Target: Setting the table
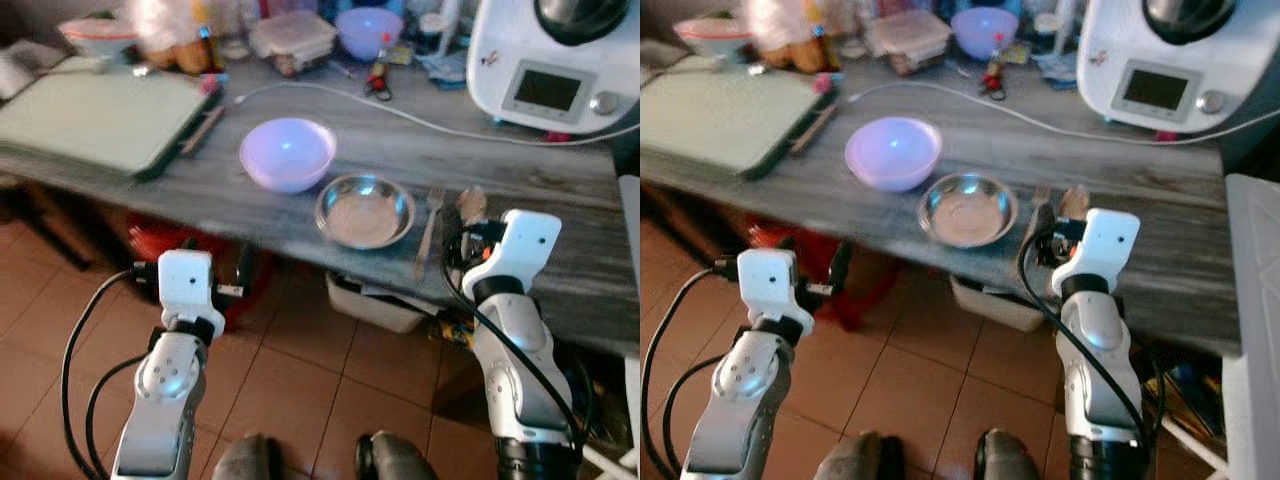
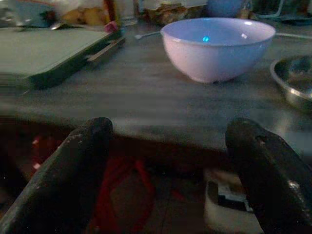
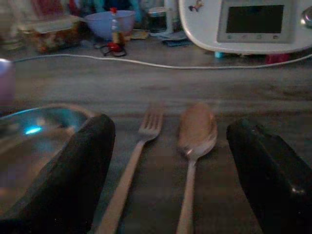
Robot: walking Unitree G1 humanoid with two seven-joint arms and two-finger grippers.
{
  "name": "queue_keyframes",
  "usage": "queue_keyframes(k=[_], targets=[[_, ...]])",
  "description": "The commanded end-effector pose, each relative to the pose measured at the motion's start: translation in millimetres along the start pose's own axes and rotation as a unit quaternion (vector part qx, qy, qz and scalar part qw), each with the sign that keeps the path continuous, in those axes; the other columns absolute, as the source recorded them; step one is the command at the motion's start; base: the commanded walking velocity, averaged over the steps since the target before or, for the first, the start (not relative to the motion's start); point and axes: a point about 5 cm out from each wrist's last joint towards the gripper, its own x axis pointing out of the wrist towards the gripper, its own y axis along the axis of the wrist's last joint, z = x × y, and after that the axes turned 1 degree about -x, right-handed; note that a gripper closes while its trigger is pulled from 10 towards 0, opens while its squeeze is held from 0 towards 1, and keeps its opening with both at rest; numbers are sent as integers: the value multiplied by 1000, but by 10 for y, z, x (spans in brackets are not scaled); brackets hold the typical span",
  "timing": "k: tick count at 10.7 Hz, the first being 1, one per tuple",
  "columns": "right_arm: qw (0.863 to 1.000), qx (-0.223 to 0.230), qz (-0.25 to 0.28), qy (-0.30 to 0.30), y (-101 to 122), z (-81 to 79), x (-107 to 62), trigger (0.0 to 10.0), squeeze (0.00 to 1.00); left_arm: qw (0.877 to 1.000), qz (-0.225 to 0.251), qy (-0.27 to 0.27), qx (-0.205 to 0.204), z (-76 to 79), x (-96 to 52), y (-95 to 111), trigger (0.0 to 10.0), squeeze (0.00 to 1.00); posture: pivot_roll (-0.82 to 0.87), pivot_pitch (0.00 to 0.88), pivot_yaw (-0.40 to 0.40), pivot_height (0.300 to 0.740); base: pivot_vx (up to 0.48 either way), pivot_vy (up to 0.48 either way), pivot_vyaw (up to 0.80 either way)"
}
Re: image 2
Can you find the white box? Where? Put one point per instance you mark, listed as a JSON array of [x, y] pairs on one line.
[[226, 204]]

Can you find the pink small block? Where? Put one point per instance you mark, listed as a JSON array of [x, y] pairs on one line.
[[111, 26]]

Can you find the light blue container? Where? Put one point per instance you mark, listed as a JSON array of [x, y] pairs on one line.
[[31, 12]]

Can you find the yellow food package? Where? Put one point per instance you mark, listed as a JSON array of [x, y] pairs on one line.
[[84, 14]]

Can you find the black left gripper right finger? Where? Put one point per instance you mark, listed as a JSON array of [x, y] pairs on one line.
[[270, 175]]

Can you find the grey-green rectangular tray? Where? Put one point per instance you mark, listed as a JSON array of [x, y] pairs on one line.
[[44, 51]]

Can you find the metal spoon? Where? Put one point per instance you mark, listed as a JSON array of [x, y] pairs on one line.
[[61, 25]]

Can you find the white round bowl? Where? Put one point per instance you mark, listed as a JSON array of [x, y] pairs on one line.
[[217, 56]]

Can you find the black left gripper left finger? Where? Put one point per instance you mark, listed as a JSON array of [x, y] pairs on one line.
[[56, 180]]

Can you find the clear drinking glass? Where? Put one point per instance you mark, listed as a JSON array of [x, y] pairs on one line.
[[128, 12]]

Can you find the silver metal plate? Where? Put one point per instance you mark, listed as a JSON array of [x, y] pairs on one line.
[[291, 80]]

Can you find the brown food package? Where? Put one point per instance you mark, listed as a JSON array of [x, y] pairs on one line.
[[170, 13]]

